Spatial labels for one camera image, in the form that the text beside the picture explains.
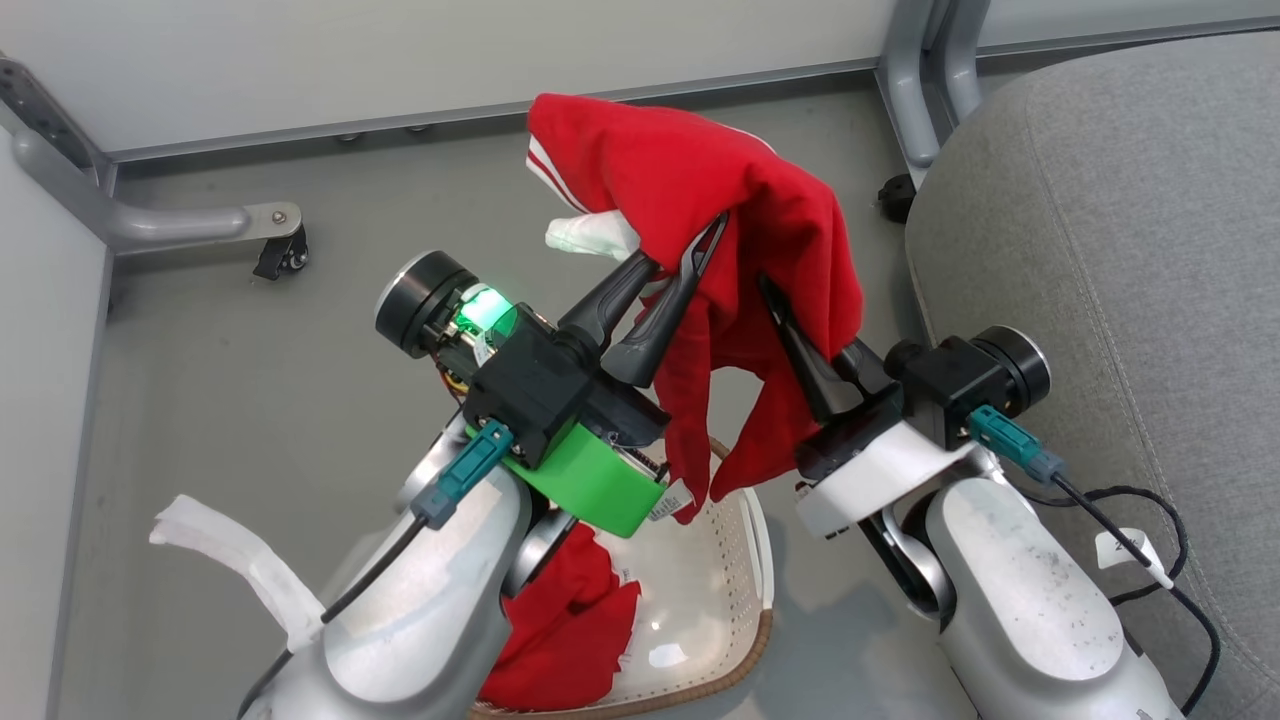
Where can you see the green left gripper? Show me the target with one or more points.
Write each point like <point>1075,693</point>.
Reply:
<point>595,485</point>

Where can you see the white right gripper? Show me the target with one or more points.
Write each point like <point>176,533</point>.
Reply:
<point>880,470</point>

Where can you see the red garment with white trim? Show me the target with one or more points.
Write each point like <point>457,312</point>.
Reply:
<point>690,160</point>

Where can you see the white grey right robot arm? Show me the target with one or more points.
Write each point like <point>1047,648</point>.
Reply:
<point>1020,610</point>

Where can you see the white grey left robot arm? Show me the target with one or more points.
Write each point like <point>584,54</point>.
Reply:
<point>430,620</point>

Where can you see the white perforated laundry basket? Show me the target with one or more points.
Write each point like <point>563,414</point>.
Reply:
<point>700,600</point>

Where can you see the grey fabric sofa seat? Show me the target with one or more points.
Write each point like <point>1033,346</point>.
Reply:
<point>1150,250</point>

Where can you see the black caster wheel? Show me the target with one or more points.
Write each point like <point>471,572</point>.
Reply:
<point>275,255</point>
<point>897,198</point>

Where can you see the grey upright partition leg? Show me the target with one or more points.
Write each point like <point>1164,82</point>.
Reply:
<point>960,60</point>
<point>905,90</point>

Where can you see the white tape strip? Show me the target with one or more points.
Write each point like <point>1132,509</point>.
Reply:
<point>240,550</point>

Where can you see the grey curved partition leg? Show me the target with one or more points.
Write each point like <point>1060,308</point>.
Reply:
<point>180,225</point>

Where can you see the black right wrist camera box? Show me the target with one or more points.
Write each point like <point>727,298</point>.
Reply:
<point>945,385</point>

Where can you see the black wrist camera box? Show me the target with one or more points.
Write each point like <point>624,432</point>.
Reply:
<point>530,385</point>
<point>945,385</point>

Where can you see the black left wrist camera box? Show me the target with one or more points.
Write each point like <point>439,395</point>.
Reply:
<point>530,385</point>

